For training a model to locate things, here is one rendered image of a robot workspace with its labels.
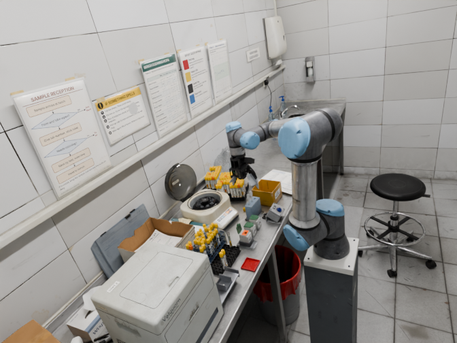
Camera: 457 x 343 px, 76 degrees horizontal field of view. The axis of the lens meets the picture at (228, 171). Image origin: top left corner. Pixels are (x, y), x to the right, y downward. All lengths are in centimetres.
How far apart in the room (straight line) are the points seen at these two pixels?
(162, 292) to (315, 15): 304
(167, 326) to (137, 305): 11
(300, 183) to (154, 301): 59
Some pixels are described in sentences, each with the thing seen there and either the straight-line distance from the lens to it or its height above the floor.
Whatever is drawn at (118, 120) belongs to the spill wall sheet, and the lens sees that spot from 153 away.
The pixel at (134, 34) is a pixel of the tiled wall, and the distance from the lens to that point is 169.
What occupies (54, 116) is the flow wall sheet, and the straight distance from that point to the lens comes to 132.
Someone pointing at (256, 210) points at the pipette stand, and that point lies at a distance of 162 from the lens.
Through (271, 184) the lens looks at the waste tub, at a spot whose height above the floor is 95.
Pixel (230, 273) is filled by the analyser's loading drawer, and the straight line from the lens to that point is 132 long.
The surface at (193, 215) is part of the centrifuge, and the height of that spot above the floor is 98.
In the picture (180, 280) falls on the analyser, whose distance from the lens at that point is 97.
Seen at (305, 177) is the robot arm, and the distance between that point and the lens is 102.
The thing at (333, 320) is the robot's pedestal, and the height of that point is 56.
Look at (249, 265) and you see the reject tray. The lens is 139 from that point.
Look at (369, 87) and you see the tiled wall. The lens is 348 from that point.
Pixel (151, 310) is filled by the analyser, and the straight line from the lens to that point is 93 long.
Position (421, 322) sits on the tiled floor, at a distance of 238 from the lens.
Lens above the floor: 183
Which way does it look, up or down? 26 degrees down
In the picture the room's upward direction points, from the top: 11 degrees counter-clockwise
